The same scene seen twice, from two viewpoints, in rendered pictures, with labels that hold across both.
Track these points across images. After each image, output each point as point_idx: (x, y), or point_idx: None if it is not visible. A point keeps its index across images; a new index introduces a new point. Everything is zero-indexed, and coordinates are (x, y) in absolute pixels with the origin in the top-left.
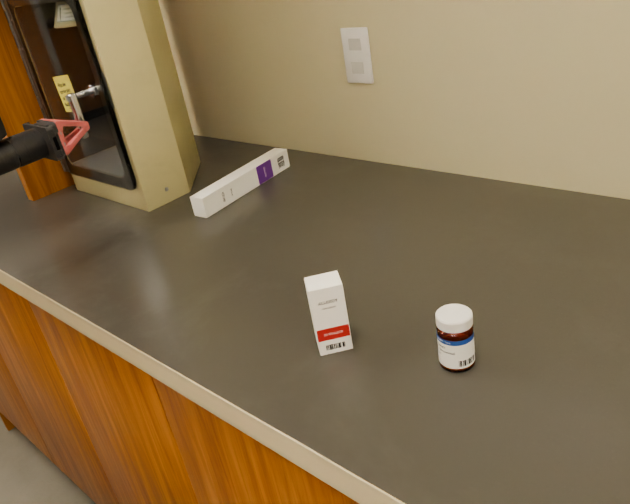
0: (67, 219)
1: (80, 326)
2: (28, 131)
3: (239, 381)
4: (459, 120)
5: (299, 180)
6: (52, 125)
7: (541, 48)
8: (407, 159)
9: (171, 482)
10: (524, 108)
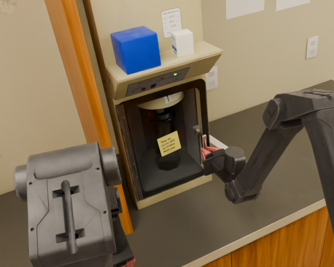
0: (188, 212)
1: (313, 208)
2: (221, 158)
3: None
4: (250, 88)
5: (221, 135)
6: (225, 149)
7: (277, 55)
8: (229, 111)
9: (307, 260)
10: (271, 75)
